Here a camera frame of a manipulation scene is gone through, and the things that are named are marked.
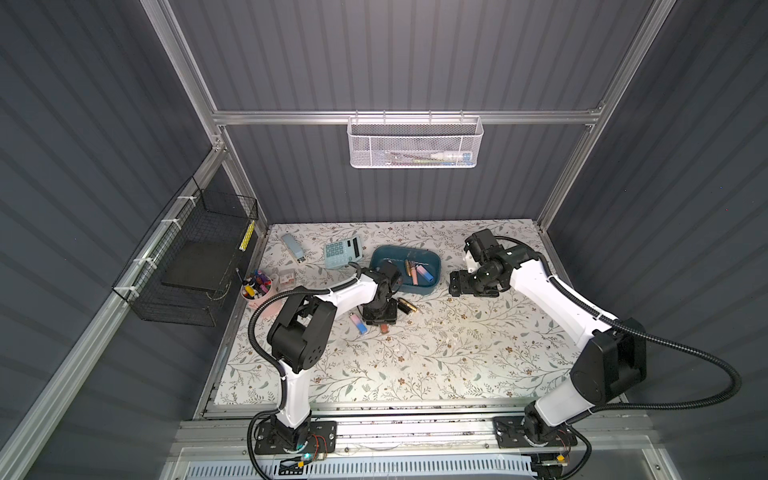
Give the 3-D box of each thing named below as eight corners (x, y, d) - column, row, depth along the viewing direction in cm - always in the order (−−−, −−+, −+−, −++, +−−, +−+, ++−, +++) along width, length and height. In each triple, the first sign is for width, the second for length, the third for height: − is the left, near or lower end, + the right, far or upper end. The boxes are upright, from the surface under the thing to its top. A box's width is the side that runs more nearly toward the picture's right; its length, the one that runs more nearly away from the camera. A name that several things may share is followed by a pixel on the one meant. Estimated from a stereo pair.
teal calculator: (326, 271, 109) (324, 265, 106) (321, 251, 115) (319, 245, 112) (367, 260, 112) (367, 254, 109) (360, 241, 118) (359, 235, 116)
